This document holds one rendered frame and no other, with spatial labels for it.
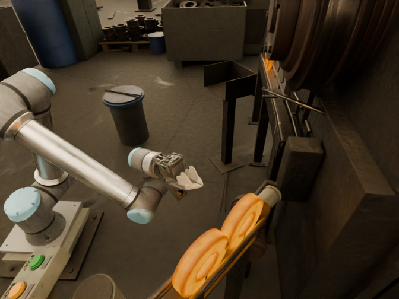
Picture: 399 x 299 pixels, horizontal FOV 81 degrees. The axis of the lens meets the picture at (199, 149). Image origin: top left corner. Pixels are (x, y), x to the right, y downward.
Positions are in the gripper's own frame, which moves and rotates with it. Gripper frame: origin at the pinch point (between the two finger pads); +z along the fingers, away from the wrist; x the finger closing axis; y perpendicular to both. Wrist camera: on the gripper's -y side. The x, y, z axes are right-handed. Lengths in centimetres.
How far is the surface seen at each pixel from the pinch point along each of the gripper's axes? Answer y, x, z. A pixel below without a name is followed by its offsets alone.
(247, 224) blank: -8.7, 0.8, 15.2
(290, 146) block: 3.2, 24.8, 16.7
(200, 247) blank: 3.1, -17.0, 18.3
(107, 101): 11, 33, -127
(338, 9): 37, 29, 28
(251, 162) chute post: -57, 86, -49
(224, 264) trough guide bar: -8.0, -12.6, 17.9
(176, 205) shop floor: -54, 22, -64
